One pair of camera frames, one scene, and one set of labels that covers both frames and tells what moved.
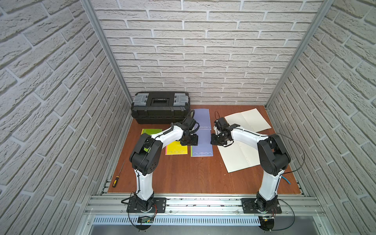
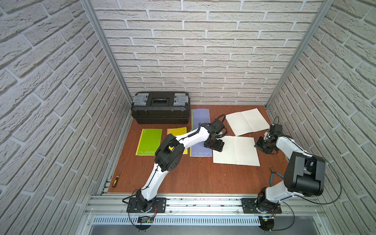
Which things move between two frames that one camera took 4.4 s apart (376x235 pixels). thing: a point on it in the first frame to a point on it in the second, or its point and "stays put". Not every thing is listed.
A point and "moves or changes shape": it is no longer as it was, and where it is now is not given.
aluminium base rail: (204, 210) stays put
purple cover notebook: (202, 117) stays put
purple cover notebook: (204, 148) stays put
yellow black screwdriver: (117, 177) stays put
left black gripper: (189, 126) to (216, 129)
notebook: (238, 155) moves or changes shape
